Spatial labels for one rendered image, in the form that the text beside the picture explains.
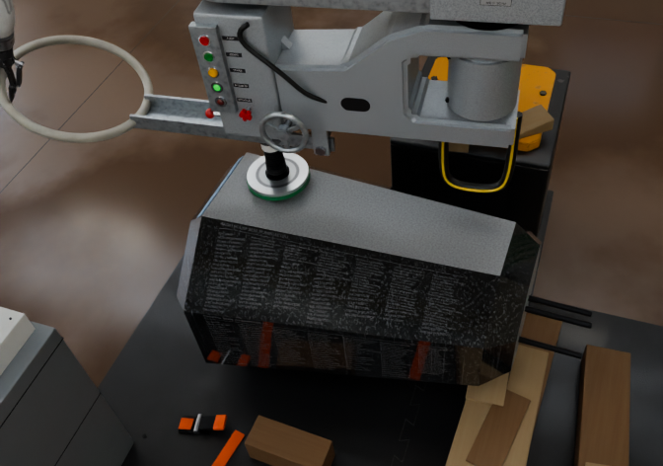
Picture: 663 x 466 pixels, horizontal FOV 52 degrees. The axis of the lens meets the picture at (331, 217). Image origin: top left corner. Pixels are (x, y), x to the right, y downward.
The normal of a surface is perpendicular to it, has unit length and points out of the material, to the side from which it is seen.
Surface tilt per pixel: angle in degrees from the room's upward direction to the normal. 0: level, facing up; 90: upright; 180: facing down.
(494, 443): 0
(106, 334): 0
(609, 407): 0
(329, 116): 90
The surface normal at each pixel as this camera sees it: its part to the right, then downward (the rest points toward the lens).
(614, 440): -0.09, -0.68
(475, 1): -0.25, 0.72
